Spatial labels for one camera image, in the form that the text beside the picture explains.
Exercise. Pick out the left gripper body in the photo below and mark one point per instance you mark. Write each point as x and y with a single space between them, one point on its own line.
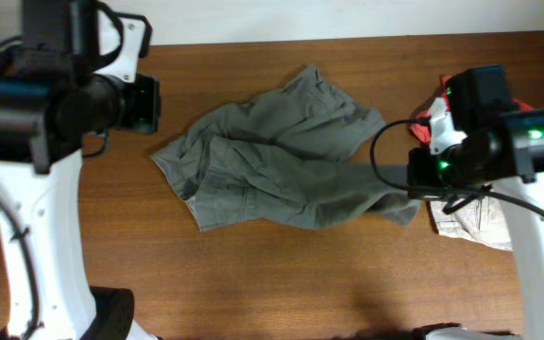
141 106

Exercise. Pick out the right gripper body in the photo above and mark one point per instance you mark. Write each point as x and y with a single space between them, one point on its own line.
428 171

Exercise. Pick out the grey-green shorts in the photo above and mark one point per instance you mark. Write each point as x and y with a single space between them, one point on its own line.
284 156

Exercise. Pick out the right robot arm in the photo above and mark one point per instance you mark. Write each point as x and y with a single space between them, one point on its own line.
485 143

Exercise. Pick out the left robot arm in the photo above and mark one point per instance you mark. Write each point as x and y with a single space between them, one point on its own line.
71 72

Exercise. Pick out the red t-shirt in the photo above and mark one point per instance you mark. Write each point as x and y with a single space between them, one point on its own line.
423 127

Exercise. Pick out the beige shorts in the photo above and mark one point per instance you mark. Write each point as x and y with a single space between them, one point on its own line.
481 221

